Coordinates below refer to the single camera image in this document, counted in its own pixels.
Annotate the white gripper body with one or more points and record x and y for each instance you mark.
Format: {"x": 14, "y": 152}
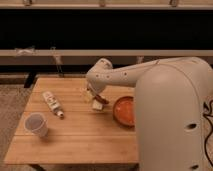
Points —
{"x": 91, "y": 91}

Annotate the orange ceramic bowl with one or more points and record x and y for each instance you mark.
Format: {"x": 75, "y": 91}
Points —
{"x": 123, "y": 111}

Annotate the clear plastic cup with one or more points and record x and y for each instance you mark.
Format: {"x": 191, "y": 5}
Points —
{"x": 36, "y": 123}

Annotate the white squeeze tube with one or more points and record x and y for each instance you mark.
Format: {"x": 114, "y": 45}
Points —
{"x": 53, "y": 103}

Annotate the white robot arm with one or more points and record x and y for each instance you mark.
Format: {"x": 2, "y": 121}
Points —
{"x": 169, "y": 98}

